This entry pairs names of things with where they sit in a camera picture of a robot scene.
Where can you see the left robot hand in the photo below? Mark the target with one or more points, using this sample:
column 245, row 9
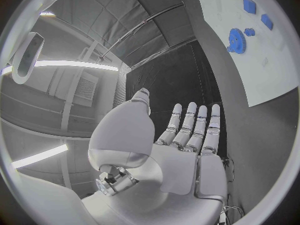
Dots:
column 145, row 172

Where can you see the white task board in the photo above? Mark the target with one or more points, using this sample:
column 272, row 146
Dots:
column 262, row 63

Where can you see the blue gear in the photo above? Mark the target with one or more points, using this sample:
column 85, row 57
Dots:
column 237, row 41

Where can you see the small blue peg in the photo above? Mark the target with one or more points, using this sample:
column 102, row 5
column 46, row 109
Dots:
column 249, row 31

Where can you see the blue block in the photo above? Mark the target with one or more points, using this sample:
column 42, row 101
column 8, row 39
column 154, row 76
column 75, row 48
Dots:
column 267, row 21
column 249, row 5

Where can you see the white oval camera housing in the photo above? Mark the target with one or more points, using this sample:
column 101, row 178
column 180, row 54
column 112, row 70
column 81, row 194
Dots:
column 27, row 58

